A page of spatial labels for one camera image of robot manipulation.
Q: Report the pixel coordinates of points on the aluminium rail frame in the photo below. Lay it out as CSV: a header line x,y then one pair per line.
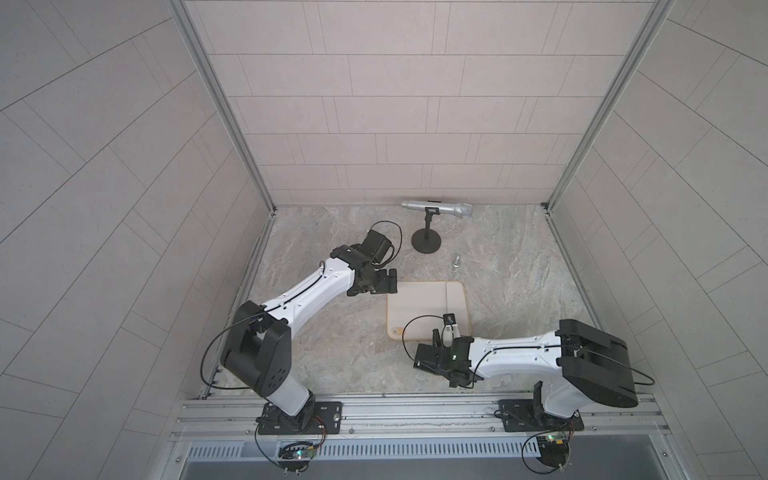
x,y
368,416

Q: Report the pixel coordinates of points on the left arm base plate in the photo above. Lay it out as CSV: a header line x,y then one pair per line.
x,y
315,418

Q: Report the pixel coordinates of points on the black microphone stand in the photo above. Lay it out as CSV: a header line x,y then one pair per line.
x,y
426,240

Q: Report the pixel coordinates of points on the white cutting board tan rim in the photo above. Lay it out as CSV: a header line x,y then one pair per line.
x,y
415,310

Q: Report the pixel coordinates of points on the left green circuit board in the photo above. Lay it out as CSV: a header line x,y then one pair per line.
x,y
295,457

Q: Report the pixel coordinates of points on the white speckled cleaver knife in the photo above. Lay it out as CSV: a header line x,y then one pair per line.
x,y
456,304

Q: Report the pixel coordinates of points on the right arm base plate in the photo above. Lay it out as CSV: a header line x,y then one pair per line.
x,y
521,415

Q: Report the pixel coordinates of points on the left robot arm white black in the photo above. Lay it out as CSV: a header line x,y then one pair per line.
x,y
258,347

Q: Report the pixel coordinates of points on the silver microphone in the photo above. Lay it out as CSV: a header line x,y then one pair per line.
x,y
459,210

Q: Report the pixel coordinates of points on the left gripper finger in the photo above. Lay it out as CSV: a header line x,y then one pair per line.
x,y
358,288
391,281

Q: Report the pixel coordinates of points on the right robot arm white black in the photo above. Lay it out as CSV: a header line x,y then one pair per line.
x,y
574,366

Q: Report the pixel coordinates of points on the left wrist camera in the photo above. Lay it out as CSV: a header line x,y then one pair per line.
x,y
375,246

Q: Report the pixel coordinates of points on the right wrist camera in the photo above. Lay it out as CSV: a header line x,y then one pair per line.
x,y
449,325

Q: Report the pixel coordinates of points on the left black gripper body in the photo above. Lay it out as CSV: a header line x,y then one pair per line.
x,y
378,282

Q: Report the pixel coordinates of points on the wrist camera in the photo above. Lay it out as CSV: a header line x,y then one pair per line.
x,y
375,246
449,325

